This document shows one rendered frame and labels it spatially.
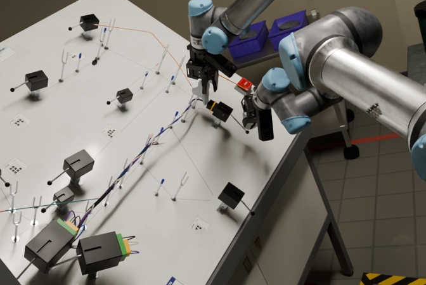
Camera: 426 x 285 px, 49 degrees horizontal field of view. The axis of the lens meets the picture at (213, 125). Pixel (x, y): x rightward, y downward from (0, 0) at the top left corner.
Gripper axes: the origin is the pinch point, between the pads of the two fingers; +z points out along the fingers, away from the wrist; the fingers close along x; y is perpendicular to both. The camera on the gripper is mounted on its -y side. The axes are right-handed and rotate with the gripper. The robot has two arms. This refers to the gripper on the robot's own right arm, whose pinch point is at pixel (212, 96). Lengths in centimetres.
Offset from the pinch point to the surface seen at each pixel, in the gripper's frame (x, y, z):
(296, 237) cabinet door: 6, -36, 55
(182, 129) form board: 11.1, 6.9, 8.4
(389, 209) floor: -67, -70, 103
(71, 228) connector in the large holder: 69, 6, -6
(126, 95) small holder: 17.9, 22.7, -6.8
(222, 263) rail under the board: 48, -23, 22
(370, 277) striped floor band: -20, -67, 102
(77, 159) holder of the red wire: 51, 18, -9
